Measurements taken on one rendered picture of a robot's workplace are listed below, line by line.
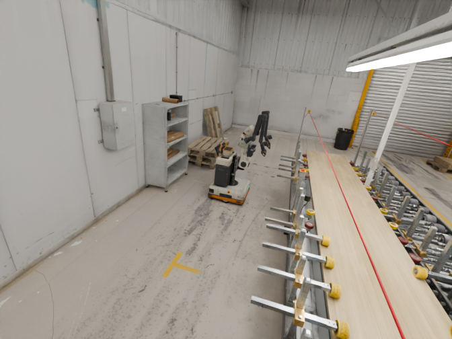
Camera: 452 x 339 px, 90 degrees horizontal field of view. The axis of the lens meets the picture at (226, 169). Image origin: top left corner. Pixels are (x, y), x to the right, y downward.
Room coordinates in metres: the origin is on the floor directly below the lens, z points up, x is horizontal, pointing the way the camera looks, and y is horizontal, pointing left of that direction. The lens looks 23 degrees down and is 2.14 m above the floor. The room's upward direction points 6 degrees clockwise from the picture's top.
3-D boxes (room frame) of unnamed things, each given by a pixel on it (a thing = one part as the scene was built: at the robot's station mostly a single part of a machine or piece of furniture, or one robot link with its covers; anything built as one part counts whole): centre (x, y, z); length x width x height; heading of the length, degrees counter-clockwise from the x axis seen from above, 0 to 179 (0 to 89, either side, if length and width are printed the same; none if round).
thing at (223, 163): (3.81, -0.02, 0.59); 0.55 x 0.34 x 0.83; 166
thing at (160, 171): (4.15, 1.17, 0.78); 0.90 x 0.45 x 1.55; 166
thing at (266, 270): (1.10, -0.53, 0.95); 0.50 x 0.04 x 0.04; 76
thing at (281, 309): (0.86, -0.46, 0.95); 0.50 x 0.04 x 0.04; 76
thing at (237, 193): (3.79, -0.11, 0.16); 0.67 x 0.64 x 0.25; 76
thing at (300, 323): (0.87, -0.49, 0.95); 0.14 x 0.06 x 0.05; 166
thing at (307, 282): (0.89, -0.49, 0.93); 0.04 x 0.04 x 0.48; 76
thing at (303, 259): (1.14, -0.56, 0.86); 0.04 x 0.04 x 0.48; 76
